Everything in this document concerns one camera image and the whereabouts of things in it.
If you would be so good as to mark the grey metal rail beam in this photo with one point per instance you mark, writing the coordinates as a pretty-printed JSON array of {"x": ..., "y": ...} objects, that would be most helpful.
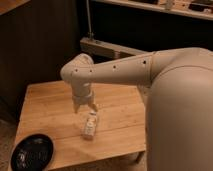
[{"x": 105, "y": 49}]

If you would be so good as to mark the wooden table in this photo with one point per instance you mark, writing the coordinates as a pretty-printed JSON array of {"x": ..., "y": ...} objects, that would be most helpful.
[{"x": 48, "y": 109}]

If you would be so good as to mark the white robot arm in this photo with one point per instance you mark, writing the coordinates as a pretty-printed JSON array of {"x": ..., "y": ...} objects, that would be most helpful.
[{"x": 179, "y": 108}]

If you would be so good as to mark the vertical metal pole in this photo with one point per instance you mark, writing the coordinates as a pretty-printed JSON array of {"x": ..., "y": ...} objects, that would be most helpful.
[{"x": 90, "y": 31}]

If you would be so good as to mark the small white bottle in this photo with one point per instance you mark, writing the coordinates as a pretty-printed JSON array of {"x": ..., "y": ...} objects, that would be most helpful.
[{"x": 90, "y": 126}]

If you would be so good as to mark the wooden wall shelf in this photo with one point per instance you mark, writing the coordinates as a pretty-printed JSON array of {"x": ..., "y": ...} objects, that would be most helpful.
[{"x": 167, "y": 8}]

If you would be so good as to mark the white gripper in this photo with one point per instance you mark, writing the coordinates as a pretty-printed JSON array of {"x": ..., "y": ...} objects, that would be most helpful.
[{"x": 86, "y": 99}]

